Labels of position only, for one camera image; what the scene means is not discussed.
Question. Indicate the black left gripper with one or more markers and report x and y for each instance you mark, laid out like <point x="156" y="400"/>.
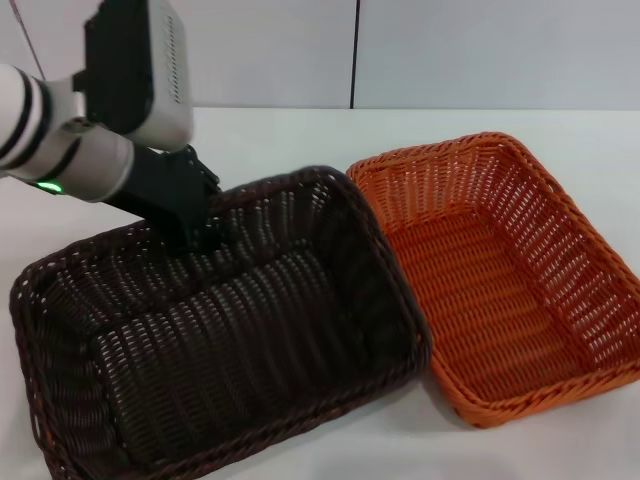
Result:
<point x="160" y="190"/>

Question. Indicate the dark brown woven basket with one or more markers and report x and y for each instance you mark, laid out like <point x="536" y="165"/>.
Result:
<point x="240" y="340"/>

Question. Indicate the orange woven basket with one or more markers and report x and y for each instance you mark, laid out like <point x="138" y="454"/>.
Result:
<point x="490" y="300"/>

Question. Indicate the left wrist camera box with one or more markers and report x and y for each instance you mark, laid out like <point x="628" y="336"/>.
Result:
<point x="150" y="65"/>

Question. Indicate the black wall seam strip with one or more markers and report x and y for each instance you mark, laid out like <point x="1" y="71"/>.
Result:
<point x="355" y="55"/>

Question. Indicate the gray wall seam strip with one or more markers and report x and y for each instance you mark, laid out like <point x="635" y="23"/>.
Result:
<point x="27" y="35"/>

